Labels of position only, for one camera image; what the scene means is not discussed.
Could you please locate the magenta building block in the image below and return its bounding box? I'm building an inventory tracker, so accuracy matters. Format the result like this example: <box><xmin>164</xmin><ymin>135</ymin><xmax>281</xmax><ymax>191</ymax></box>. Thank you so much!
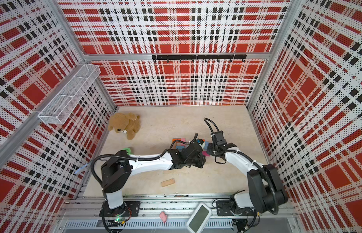
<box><xmin>202</xmin><ymin>151</ymin><xmax>210</xmax><ymax>157</ymax></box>

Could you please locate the wooden block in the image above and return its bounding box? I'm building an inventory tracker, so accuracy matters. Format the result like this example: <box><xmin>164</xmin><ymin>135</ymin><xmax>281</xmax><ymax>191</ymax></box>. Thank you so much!
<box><xmin>161</xmin><ymin>179</ymin><xmax>175</xmax><ymax>187</ymax></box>

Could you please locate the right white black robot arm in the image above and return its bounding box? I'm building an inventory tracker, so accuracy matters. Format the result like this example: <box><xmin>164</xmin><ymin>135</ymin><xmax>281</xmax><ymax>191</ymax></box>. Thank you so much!
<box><xmin>204</xmin><ymin>118</ymin><xmax>288</xmax><ymax>215</ymax></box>

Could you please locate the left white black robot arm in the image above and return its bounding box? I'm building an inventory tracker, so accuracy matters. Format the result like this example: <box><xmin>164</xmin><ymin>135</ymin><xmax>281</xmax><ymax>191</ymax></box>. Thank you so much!
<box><xmin>89</xmin><ymin>134</ymin><xmax>206</xmax><ymax>216</ymax></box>

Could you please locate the white tablet device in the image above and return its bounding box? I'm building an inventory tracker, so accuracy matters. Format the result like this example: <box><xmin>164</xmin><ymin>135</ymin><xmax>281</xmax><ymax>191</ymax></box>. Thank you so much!
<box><xmin>186</xmin><ymin>203</ymin><xmax>212</xmax><ymax>233</ymax></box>

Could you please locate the green round toy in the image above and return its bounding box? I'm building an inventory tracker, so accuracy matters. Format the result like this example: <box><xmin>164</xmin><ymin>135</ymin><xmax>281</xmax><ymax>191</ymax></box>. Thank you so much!
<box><xmin>123</xmin><ymin>148</ymin><xmax>131</xmax><ymax>155</ymax></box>

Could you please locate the brown teddy bear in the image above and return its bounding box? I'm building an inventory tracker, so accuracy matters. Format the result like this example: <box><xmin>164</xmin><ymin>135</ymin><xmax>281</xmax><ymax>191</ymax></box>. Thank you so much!
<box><xmin>108</xmin><ymin>113</ymin><xmax>141</xmax><ymax>140</ymax></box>

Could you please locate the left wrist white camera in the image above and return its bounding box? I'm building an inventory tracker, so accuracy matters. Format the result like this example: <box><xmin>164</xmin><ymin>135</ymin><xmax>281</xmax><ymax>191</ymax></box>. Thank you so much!
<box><xmin>197</xmin><ymin>139</ymin><xmax>205</xmax><ymax>147</ymax></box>

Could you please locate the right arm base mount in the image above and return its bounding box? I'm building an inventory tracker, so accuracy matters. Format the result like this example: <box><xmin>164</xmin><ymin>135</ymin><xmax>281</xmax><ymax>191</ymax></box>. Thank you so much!
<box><xmin>213</xmin><ymin>199</ymin><xmax>260</xmax><ymax>233</ymax></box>

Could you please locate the pink block on rail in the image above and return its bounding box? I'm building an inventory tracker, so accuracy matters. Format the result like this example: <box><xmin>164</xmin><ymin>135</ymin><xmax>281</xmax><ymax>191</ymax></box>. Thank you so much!
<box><xmin>159</xmin><ymin>211</ymin><xmax>167</xmax><ymax>223</ymax></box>

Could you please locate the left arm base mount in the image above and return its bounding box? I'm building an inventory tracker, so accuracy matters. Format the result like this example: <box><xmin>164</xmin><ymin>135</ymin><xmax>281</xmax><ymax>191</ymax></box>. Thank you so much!
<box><xmin>99</xmin><ymin>200</ymin><xmax>141</xmax><ymax>233</ymax></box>

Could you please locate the black hook rail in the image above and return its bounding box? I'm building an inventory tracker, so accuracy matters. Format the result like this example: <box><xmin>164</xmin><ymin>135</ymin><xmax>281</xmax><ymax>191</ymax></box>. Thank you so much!
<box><xmin>151</xmin><ymin>54</ymin><xmax>247</xmax><ymax>62</ymax></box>

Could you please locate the blue toy with cord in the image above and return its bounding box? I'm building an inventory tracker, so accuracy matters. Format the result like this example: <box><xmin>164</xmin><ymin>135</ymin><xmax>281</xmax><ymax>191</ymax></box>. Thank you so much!
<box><xmin>74</xmin><ymin>163</ymin><xmax>90</xmax><ymax>175</ymax></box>

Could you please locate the white wire mesh basket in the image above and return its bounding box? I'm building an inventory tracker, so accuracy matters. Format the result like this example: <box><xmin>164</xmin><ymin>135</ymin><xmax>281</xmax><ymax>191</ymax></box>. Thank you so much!
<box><xmin>38</xmin><ymin>64</ymin><xmax>100</xmax><ymax>125</ymax></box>

